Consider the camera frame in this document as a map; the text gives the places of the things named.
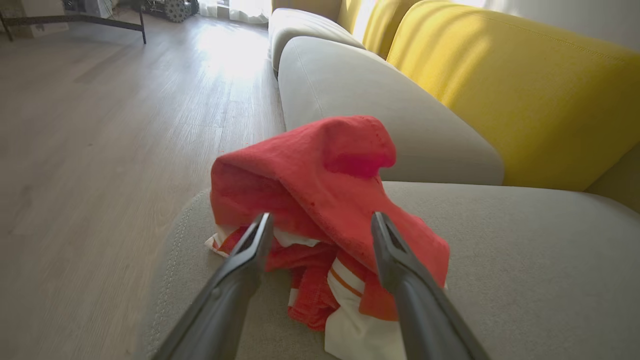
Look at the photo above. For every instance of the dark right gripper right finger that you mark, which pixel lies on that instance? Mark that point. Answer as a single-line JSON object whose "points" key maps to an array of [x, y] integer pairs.
{"points": [[425, 315]]}

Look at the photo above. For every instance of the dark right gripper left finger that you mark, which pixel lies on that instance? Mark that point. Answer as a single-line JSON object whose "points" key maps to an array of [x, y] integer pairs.
{"points": [[225, 300]]}

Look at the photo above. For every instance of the red and white garment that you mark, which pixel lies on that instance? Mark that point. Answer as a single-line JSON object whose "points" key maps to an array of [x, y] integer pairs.
{"points": [[325, 190]]}

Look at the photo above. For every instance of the grey sofa seat cushion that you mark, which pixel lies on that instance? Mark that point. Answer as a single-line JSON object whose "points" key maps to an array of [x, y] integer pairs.
{"points": [[540, 280], [360, 95], [300, 27]]}

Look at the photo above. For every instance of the yellow sofa back cushion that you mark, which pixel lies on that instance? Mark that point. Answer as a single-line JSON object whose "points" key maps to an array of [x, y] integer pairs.
{"points": [[348, 12], [525, 95], [385, 22], [620, 180]]}

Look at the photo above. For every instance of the white curtain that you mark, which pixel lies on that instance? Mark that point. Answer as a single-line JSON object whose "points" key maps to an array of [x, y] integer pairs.
{"points": [[240, 10]]}

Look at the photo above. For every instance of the dark patterned pouf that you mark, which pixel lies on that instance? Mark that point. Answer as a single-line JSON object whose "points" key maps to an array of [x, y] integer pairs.
{"points": [[178, 10]]}

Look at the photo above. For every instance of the white box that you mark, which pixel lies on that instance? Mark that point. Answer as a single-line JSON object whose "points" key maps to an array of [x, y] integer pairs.
{"points": [[45, 17]]}

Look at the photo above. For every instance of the black metal table frame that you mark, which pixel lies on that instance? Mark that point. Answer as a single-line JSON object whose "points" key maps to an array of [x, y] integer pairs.
{"points": [[75, 19]]}

